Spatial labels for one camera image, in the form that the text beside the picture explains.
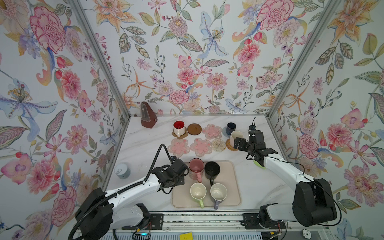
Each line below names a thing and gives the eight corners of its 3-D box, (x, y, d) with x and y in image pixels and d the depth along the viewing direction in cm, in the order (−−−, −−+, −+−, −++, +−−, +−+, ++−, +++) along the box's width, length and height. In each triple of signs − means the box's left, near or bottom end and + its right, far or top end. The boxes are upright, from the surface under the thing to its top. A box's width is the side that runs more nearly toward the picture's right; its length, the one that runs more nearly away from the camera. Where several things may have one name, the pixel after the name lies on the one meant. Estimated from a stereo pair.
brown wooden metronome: (142, 126, 117) (135, 108, 103) (150, 118, 123) (144, 99, 108) (150, 129, 115) (144, 111, 101) (157, 121, 121) (153, 103, 106)
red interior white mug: (173, 138, 109) (172, 131, 103) (174, 127, 116) (173, 120, 110) (184, 138, 109) (184, 131, 103) (185, 127, 116) (184, 120, 110)
